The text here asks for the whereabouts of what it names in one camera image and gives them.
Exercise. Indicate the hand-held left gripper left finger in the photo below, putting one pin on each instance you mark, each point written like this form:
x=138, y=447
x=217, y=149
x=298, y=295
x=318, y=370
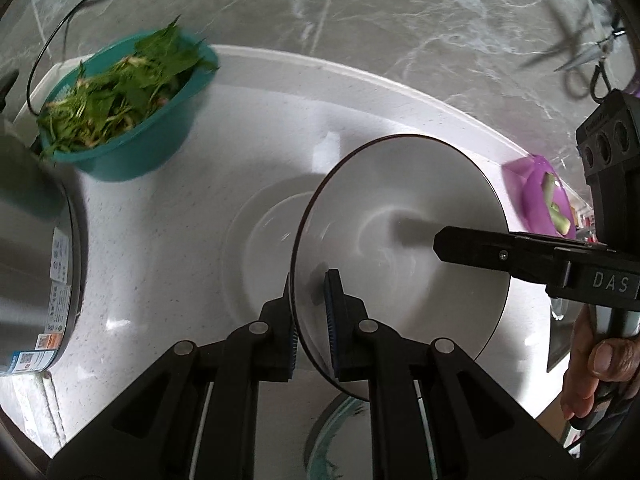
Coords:
x=292, y=347

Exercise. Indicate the purple plastic container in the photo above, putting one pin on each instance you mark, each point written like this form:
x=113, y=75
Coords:
x=530, y=195

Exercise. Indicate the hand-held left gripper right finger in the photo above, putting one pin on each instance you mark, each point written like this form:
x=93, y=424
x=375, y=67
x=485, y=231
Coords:
x=330, y=332

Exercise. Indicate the large white bowl dark rim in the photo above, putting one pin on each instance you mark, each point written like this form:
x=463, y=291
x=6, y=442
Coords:
x=380, y=200

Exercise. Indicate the teal plastic colander basin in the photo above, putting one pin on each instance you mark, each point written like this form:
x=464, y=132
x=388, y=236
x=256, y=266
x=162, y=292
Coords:
x=135, y=145

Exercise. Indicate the stainless steel pot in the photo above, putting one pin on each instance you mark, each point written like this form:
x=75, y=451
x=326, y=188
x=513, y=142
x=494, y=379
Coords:
x=35, y=260

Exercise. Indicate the person's right hand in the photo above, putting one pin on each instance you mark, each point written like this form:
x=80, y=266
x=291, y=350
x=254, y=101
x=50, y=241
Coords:
x=607, y=360

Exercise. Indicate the green vegetable pieces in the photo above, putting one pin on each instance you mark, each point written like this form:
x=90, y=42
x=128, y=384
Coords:
x=555, y=210

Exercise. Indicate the teal floral plate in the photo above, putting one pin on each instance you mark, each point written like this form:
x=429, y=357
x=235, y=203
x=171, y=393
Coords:
x=330, y=440

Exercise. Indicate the leafy green vegetables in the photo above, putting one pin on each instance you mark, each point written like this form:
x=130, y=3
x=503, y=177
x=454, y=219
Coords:
x=120, y=90

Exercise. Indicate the hanging scissors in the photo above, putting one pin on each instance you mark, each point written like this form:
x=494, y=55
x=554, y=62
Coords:
x=595, y=60

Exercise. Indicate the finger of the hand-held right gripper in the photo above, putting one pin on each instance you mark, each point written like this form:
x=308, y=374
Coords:
x=490, y=252

